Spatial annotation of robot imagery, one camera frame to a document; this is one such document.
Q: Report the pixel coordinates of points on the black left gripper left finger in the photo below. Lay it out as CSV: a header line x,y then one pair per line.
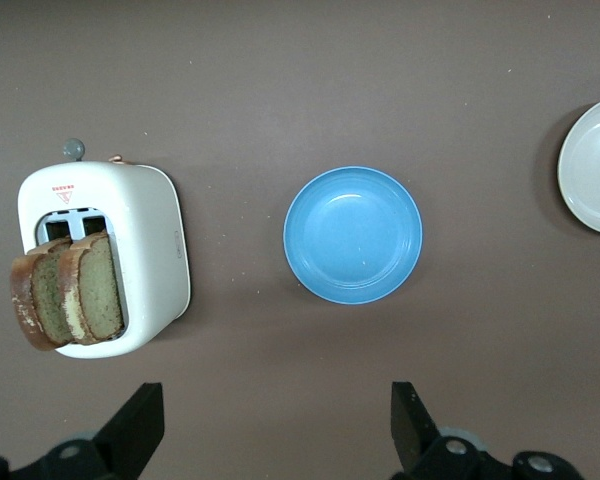
x,y
130,430

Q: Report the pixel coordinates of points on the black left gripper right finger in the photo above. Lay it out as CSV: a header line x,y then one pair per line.
x,y
415,435

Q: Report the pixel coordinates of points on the light crust bread slice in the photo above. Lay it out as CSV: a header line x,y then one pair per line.
x,y
97,290

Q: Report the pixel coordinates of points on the blue plate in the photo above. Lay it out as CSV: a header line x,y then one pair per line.
x,y
352,235

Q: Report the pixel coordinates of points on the beige plate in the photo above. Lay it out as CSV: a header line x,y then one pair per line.
x,y
597,165

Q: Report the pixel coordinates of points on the dark crust bread slice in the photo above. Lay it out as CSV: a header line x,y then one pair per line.
x,y
45,295

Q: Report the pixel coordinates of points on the white toaster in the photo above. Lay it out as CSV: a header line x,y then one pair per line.
x,y
150,240

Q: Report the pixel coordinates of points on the brown table cover mat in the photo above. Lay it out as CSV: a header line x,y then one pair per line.
x,y
300,75

